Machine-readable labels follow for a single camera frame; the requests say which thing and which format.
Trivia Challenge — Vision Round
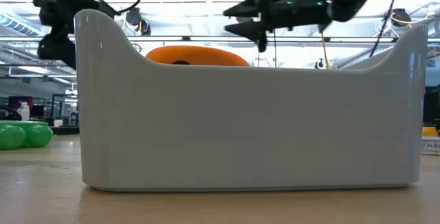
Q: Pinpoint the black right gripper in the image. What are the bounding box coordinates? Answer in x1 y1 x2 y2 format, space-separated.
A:
223 0 333 53

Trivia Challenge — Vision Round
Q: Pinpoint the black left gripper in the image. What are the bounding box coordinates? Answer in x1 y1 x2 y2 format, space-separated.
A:
32 0 116 70

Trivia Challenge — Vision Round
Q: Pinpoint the orange foam die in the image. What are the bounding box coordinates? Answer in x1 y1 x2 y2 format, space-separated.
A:
145 45 250 67

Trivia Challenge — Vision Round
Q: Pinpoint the grey plastic bin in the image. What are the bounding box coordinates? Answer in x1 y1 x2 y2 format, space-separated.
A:
74 9 428 193

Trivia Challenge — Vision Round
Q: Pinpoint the blue white card box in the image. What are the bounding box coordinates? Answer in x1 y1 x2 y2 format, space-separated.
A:
421 136 440 156

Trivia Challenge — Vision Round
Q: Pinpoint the dark red monitor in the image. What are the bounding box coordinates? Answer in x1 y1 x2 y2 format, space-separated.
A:
8 96 34 111

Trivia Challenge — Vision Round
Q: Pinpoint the white bottle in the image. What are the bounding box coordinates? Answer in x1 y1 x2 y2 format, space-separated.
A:
16 101 31 122

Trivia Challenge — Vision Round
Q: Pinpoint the black ceiling spotlight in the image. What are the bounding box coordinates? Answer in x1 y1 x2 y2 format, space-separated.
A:
125 7 152 36
391 8 412 27

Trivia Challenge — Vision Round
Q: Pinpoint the yellow cable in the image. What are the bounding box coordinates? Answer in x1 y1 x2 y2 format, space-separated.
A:
320 31 330 69

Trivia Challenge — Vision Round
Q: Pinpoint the black aluminium table frame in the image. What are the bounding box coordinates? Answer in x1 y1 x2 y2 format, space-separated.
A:
51 125 80 136

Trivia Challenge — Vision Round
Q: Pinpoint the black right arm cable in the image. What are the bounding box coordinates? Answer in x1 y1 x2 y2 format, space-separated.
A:
369 0 402 58

